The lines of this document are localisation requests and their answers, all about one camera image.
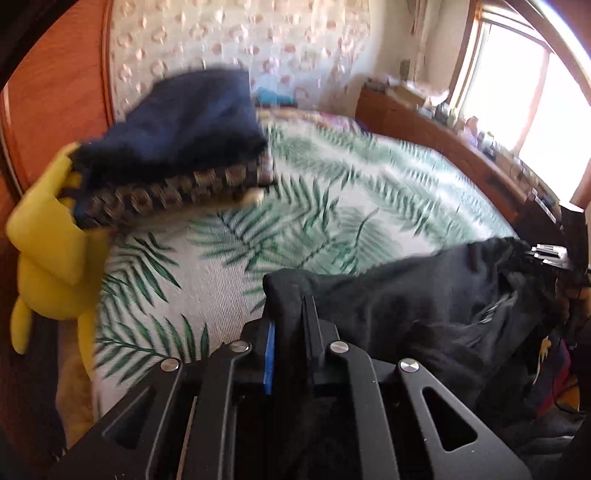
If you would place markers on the wooden-framed window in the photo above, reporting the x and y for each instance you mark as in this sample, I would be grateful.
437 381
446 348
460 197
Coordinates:
531 101

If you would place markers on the floral quilt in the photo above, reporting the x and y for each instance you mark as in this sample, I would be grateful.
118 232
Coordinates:
332 121

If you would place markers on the wooden side cabinet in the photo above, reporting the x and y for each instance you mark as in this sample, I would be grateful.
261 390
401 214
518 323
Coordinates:
415 124

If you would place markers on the blue bag on box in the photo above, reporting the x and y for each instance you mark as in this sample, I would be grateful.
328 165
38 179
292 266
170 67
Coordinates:
272 96

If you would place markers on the leaf-print bed sheet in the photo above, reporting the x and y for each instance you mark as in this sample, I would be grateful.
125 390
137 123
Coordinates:
300 217

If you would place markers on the yellow plush toy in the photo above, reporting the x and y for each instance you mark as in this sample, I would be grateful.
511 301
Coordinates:
51 230

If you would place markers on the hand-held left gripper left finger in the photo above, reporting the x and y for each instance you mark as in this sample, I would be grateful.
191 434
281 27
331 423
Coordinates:
269 364

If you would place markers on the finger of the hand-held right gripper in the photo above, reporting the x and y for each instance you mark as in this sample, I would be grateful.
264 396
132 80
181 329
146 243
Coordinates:
473 257

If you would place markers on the black printed t-shirt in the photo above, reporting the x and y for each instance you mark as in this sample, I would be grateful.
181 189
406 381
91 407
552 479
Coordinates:
415 295

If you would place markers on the circle-patterned sheer curtain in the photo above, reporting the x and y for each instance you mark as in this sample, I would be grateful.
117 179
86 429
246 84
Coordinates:
277 41

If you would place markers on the brown patterned folded cloth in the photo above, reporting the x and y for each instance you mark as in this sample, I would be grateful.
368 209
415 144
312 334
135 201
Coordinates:
184 191

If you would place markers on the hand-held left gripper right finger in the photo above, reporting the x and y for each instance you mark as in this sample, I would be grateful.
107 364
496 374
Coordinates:
310 332

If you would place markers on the navy folded cloth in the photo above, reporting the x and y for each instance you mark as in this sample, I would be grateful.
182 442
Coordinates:
184 124

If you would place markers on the wooden slatted wardrobe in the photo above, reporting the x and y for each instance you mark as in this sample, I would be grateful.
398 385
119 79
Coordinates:
55 69

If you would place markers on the person's dark floral clothing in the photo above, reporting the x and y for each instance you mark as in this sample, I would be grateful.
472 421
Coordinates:
554 369

